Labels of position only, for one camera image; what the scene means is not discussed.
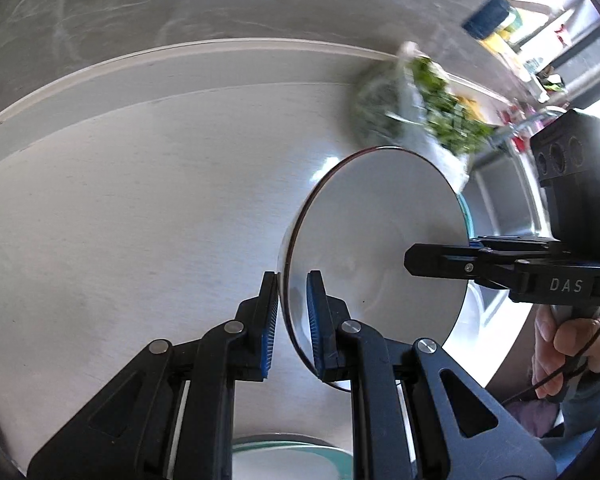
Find person's right hand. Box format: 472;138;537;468
530;305;600;398

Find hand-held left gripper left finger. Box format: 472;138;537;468
27;271;281;480

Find white bowl with red flowers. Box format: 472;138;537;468
278;146;473;393

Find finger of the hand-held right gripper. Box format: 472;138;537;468
469;235;563;261
404;243;518;291

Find teal floral plate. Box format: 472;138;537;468
231;435;355;480

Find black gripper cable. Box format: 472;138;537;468
502;305;600;404

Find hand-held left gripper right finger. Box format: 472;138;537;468
306;270;556;480

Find bag of green vegetables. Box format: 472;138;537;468
350;40;496;191

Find blue and yellow sponge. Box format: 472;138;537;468
462;0;523;47

